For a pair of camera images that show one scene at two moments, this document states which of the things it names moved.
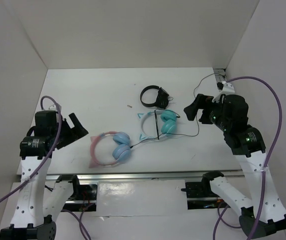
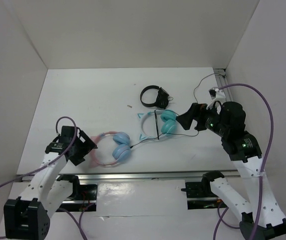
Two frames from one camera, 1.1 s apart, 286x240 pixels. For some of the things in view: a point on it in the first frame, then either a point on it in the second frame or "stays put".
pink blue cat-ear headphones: x=121 y=151 stays put
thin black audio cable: x=195 y=135 stays put
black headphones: x=163 y=98 stays put
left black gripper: x=78 y=130 -> x=87 y=145
